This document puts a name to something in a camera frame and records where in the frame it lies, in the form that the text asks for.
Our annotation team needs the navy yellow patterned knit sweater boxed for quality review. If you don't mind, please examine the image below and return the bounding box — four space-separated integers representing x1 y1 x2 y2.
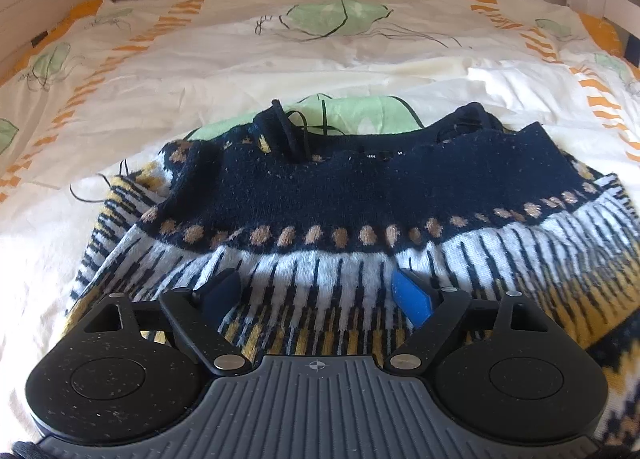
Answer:
68 103 639 448

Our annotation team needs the white leaf-print duvet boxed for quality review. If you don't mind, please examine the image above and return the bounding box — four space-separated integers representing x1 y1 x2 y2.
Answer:
1 0 639 447

